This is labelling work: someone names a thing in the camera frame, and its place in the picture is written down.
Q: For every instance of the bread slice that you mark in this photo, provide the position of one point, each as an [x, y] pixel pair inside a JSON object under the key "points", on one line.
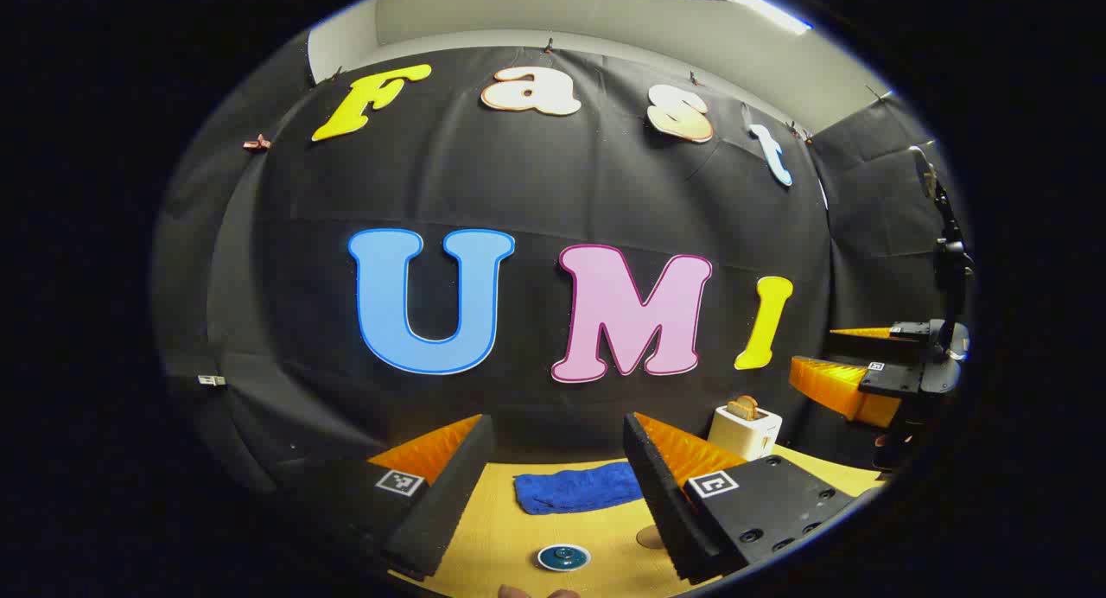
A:
{"points": [[743, 407]]}

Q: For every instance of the white toaster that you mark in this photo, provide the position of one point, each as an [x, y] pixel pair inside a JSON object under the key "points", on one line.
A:
{"points": [[743, 435]]}

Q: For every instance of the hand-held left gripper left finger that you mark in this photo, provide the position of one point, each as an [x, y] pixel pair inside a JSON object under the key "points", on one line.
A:
{"points": [[449, 494]]}

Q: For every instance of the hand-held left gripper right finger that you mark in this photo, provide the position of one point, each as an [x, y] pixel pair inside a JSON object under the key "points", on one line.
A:
{"points": [[661, 494]]}

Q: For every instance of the white clip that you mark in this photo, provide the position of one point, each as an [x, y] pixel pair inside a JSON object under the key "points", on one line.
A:
{"points": [[211, 379]]}

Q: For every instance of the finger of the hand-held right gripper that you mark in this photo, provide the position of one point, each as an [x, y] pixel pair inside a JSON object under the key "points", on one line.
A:
{"points": [[829, 382], [864, 332]]}

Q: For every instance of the black backdrop cloth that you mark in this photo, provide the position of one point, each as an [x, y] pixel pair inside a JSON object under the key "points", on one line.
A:
{"points": [[518, 192]]}

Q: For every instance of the copper clip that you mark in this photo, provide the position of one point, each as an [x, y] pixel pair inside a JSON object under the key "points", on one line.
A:
{"points": [[257, 143]]}

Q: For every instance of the white teacup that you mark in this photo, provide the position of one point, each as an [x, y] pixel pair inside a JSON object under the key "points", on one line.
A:
{"points": [[541, 557]]}

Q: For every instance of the blue towel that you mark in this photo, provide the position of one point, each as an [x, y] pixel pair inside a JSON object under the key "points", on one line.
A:
{"points": [[570, 490]]}

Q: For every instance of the round brown coaster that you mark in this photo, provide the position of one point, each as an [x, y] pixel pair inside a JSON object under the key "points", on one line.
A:
{"points": [[648, 537]]}

